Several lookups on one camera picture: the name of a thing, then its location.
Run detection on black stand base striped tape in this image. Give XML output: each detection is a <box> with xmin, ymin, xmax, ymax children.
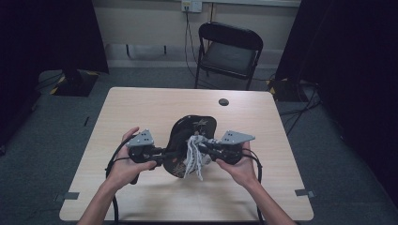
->
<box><xmin>49</xmin><ymin>68</ymin><xmax>100</xmax><ymax>98</ymax></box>
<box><xmin>267</xmin><ymin>78</ymin><xmax>310</xmax><ymax>103</ymax></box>

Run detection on grey tape strip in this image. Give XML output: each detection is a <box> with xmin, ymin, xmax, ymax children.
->
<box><xmin>54</xmin><ymin>191</ymin><xmax>81</xmax><ymax>203</ymax></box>
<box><xmin>294</xmin><ymin>188</ymin><xmax>315</xmax><ymax>199</ymax></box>

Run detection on black folding chair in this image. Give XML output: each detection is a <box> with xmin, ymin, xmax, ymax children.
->
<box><xmin>194</xmin><ymin>22</ymin><xmax>265</xmax><ymax>92</ymax></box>

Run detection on black curtain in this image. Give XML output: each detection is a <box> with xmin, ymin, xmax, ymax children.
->
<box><xmin>275</xmin><ymin>0</ymin><xmax>398</xmax><ymax>199</ymax></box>
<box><xmin>0</xmin><ymin>0</ymin><xmax>110</xmax><ymax>148</ymax></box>

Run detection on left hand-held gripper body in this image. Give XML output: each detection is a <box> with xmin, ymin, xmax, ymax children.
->
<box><xmin>125</xmin><ymin>128</ymin><xmax>164</xmax><ymax>186</ymax></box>

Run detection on hand-held gripper cable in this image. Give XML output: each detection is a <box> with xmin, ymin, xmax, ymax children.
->
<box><xmin>241</xmin><ymin>147</ymin><xmax>266</xmax><ymax>225</ymax></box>
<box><xmin>104</xmin><ymin>136</ymin><xmax>139</xmax><ymax>225</ymax></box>

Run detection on black flower-painted lacquer tray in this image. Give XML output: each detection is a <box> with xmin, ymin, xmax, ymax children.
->
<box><xmin>162</xmin><ymin>114</ymin><xmax>218</xmax><ymax>179</ymax></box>

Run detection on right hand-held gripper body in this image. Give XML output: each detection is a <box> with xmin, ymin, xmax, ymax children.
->
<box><xmin>211</xmin><ymin>129</ymin><xmax>256</xmax><ymax>166</ymax></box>

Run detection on white black checkered cloth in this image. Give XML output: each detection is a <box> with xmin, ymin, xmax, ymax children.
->
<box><xmin>183</xmin><ymin>134</ymin><xmax>214</xmax><ymax>182</ymax></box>

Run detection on left hand-held gripper cable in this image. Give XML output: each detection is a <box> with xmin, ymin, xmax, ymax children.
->
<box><xmin>104</xmin><ymin>136</ymin><xmax>139</xmax><ymax>225</ymax></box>

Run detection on white wall socket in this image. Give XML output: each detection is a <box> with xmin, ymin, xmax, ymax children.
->
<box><xmin>181</xmin><ymin>0</ymin><xmax>204</xmax><ymax>14</ymax></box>

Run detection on right hand-held gripper cable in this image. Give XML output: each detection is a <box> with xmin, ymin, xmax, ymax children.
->
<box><xmin>241</xmin><ymin>147</ymin><xmax>266</xmax><ymax>225</ymax></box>

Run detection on black floor cables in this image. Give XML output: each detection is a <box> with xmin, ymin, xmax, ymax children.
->
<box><xmin>277</xmin><ymin>80</ymin><xmax>324</xmax><ymax>133</ymax></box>

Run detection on person's right hand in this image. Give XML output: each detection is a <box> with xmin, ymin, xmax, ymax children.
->
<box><xmin>215</xmin><ymin>142</ymin><xmax>261</xmax><ymax>189</ymax></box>

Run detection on black wall socket cable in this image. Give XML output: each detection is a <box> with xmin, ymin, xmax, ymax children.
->
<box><xmin>183</xmin><ymin>6</ymin><xmax>202</xmax><ymax>81</ymax></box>

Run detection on person's left hand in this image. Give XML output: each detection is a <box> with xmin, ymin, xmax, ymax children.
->
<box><xmin>105</xmin><ymin>126</ymin><xmax>158</xmax><ymax>190</ymax></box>

